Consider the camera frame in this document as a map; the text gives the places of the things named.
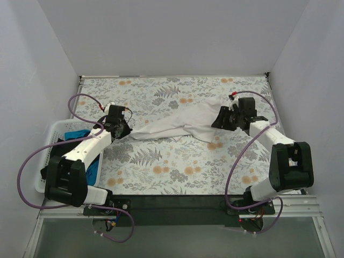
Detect white t shirt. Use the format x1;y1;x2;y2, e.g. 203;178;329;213
130;96;226;142

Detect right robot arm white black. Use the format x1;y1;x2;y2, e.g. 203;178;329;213
211;95;314;210

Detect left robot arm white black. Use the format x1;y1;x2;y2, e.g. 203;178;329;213
45;103;131;207

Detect floral patterned table mat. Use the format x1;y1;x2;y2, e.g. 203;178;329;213
70;76;296;196

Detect blue t shirt in basket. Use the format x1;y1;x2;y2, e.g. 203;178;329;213
64;130;100;186

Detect white plastic laundry basket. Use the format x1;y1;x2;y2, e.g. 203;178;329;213
39;119;110;187

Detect black t shirt in basket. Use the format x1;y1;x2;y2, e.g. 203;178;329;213
40;141;81;180

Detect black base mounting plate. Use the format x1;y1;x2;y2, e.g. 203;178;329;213
83;195;276;228

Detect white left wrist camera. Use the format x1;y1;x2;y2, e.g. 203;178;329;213
99;102;115;114

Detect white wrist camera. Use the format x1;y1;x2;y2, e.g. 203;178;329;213
228;91;239;111
99;102;115;114

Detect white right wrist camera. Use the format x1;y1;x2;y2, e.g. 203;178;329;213
228;91;239;111

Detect aluminium front rail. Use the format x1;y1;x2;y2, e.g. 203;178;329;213
34;195;331;257

